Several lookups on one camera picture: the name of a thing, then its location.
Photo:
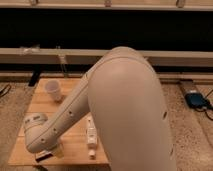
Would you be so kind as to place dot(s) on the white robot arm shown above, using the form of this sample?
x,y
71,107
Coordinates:
x,y
125,98

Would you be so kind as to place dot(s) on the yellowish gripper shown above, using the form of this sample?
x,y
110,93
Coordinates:
x,y
57,151

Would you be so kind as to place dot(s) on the wooden table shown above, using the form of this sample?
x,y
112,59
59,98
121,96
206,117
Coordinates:
x,y
49,123

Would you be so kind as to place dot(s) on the blue device on floor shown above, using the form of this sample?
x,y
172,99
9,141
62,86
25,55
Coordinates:
x,y
196,100

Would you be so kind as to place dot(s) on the white tube bottle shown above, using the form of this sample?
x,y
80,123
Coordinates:
x,y
91,137

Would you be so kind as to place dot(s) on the grey metal rail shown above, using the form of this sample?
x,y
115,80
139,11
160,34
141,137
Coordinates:
x,y
90,56

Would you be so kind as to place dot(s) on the black orange eraser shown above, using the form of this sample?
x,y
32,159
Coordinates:
x,y
42,156

